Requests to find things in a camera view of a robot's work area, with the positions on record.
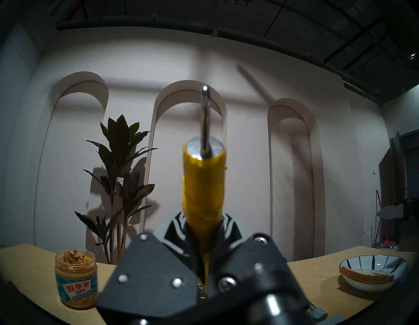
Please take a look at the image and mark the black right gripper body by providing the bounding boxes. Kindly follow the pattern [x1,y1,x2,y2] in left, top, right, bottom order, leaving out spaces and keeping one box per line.
[403,198,419,224]

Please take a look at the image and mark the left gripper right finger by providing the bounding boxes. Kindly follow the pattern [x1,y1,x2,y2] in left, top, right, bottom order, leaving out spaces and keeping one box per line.
[208,212,311,315]

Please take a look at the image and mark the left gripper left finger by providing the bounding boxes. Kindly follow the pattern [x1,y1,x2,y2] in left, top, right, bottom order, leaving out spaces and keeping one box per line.
[95,211,201,315]

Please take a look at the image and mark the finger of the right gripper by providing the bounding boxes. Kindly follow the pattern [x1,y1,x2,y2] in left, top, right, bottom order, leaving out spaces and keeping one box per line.
[376,204,405,220]

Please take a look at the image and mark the blue striped white bowl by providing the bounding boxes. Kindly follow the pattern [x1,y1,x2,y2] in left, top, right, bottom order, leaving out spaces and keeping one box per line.
[339,255,409,292]

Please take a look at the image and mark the yellow handled butter knife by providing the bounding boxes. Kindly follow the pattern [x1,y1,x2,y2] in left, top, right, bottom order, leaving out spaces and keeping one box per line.
[182,85,228,284]

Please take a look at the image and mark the white bread slice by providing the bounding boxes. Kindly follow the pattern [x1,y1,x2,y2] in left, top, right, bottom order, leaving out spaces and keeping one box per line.
[339,266,395,284]

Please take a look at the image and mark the open peanut butter jar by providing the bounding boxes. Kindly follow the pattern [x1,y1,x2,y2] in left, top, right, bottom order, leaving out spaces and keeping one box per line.
[54,249,99,310]

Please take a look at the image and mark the dark wooden door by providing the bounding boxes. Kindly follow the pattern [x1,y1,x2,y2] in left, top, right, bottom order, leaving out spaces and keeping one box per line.
[380,129,419,251]

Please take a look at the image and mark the tall potted leafy plant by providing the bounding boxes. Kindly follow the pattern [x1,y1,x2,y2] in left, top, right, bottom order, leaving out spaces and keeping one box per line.
[74,114,158,265]

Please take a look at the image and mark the red handled broom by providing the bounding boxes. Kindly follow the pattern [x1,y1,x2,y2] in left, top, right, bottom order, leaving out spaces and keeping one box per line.
[373,189,387,244]

